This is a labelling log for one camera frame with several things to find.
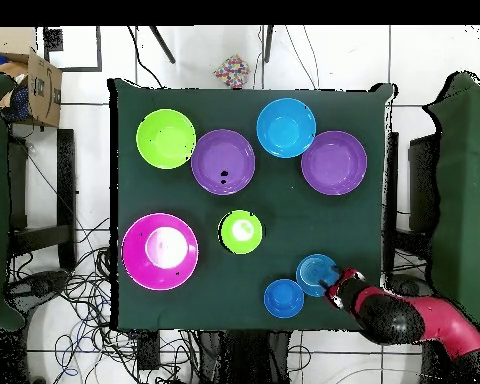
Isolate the purple bowl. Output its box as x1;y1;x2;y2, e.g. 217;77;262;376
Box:
190;128;257;197
300;130;369;197

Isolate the cardboard box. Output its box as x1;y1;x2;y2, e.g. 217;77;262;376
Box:
0;49;64;129

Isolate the black bench frame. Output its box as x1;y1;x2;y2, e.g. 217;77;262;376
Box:
6;127;80;273

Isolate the small dark blue bowl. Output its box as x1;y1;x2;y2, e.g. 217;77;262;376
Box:
263;278;306;321

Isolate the dark green table cloth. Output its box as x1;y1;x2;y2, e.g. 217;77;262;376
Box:
107;77;397;333

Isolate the large green bowl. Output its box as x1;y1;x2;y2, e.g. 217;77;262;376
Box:
135;108;198;171

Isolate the small green bowl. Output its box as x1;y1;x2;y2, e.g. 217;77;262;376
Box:
218;209;265;257

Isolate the large blue bowl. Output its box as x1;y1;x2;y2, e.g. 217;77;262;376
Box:
255;97;318;160

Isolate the multicoloured bundle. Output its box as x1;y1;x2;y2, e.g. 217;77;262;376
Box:
213;53;251;89

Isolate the small light blue bowl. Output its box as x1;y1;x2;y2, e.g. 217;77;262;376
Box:
295;253;341;299

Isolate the large pink bowl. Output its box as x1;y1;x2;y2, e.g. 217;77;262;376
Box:
121;211;201;292

